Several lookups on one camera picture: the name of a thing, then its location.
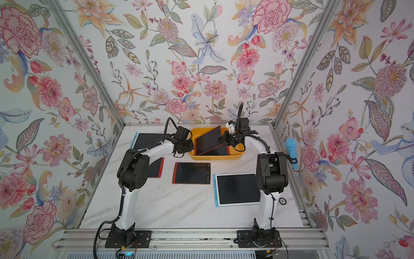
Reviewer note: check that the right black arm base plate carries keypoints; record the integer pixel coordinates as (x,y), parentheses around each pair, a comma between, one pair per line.
(262,240)

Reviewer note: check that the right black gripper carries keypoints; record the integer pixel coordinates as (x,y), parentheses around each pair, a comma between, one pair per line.
(226,136)

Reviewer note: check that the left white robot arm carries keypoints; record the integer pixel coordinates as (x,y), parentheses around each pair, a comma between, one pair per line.
(133,174)

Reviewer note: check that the red writing tablet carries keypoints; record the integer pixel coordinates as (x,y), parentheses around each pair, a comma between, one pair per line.
(208,144)
(155,169)
(192,173)

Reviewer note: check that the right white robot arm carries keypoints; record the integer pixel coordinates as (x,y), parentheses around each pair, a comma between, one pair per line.
(271,174)

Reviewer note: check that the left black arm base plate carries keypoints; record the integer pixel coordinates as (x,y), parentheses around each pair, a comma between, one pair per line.
(135,239)

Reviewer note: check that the aluminium front rail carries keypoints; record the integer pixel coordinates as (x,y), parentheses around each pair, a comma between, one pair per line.
(197,239)

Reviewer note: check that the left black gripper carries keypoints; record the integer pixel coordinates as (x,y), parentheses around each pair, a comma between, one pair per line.
(191,146)

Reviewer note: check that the blue microphone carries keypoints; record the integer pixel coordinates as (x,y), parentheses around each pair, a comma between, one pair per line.
(291,147)

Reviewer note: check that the blue-edged writing tablet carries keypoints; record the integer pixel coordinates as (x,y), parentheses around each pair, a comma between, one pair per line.
(147,141)
(235,189)

